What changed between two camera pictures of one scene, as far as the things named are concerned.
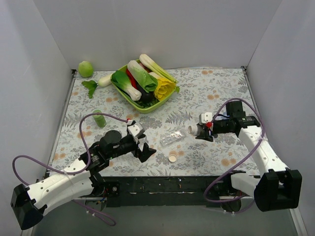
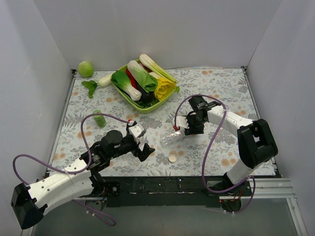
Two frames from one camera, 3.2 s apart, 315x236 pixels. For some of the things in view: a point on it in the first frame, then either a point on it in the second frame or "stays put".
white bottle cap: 172,158 stays put
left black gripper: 138,147 stays put
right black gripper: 206,131 to 191,128
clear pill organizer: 172,137 stays put
